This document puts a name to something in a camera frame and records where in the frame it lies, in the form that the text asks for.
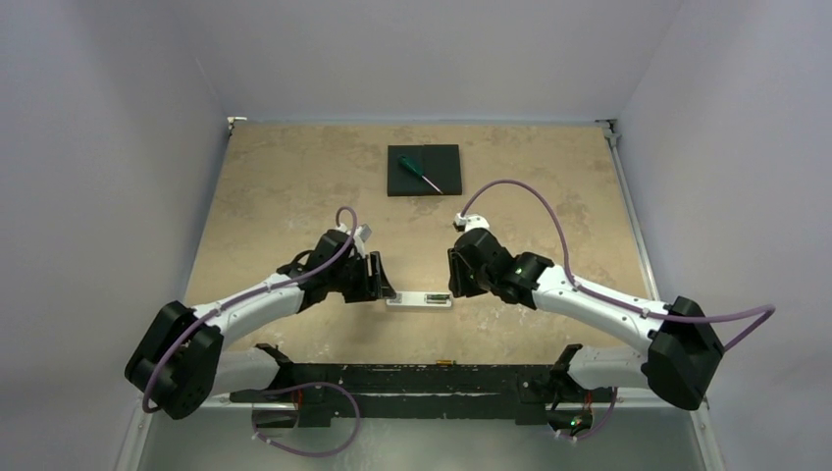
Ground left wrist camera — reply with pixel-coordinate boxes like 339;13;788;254
336;223;372;257

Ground white remote control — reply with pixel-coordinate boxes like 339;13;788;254
386;290;452;309

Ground green handled screwdriver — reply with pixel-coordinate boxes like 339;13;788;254
397;155;442;194

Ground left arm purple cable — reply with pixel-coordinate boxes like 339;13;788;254
141;206;360;415

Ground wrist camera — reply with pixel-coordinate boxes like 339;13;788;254
452;213;490;233
336;223;372;257

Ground green battery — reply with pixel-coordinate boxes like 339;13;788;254
425;293;449;304

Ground black foam pad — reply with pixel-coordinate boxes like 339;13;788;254
387;144;463;197

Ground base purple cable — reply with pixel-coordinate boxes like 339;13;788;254
250;382;362;457
552;389;619;444

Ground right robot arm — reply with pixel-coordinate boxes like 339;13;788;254
447;228;725;410

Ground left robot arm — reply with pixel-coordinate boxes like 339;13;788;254
125;224;396;419

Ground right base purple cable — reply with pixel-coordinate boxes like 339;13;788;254
552;389;619;444

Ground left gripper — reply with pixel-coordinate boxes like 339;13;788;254
327;250;393;302

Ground aluminium frame rail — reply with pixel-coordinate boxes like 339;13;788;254
596;120;660;300

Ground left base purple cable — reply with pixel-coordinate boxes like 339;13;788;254
250;382;362;457

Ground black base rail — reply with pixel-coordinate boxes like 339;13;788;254
231;346;591;428

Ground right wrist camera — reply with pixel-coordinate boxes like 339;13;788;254
452;213;490;233

